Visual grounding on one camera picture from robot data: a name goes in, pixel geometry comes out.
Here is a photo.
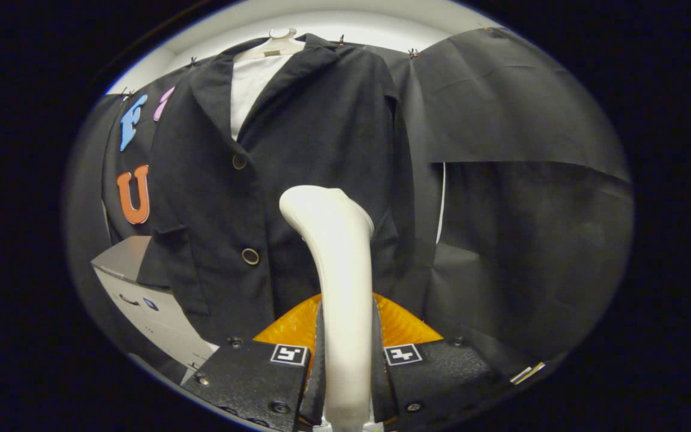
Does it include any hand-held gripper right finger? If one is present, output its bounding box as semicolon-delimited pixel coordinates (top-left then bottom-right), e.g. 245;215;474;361
371;294;515;430

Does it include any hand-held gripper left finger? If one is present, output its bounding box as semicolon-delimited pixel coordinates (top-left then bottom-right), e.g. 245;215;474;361
181;294;327;432

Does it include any white garment steamer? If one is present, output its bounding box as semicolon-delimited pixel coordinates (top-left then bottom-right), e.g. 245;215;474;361
278;185;376;430

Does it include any black suit jacket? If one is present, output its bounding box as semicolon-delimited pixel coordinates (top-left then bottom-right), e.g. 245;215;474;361
136;33;437;346

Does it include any white shirt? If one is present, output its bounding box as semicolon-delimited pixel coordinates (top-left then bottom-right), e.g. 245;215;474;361
230;54;296;142

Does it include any grey cabinet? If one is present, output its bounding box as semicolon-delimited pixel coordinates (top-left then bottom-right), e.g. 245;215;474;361
91;235;220;370

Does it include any black backdrop cloth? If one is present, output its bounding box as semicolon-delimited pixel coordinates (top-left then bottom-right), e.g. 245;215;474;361
64;26;634;385

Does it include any white plastic hanger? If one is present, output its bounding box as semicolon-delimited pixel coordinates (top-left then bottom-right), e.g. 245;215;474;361
235;27;308;61

